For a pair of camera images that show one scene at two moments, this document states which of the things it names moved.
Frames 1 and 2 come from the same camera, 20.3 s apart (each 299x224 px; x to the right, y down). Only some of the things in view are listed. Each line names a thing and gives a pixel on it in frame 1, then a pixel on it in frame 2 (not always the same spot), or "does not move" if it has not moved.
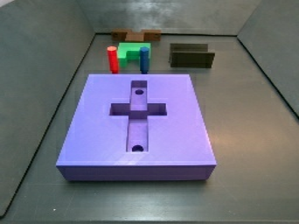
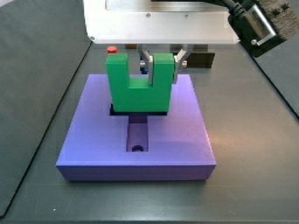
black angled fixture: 192,55 does not move
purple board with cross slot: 137,131 does not move
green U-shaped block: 129,52 to 134,95
